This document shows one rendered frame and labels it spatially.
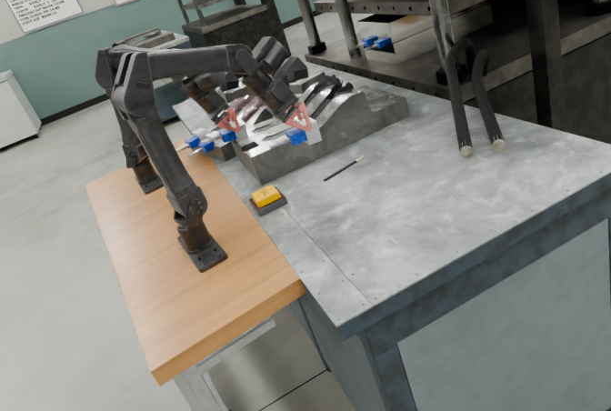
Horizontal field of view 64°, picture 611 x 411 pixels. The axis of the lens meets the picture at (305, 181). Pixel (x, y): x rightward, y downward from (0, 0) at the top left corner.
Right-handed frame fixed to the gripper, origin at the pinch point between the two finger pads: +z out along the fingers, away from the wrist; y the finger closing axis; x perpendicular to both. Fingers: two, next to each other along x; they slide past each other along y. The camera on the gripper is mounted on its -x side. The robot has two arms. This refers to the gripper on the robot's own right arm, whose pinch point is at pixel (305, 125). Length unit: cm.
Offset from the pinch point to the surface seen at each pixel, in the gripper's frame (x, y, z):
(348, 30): -56, 97, 30
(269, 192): 18.6, -3.3, 3.2
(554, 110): -58, -1, 61
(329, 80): -19.2, 29.9, 9.9
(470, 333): 12, -50, 34
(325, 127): -4.7, 10.2, 9.9
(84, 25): 44, 745, -54
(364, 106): -16.9, 10.2, 15.0
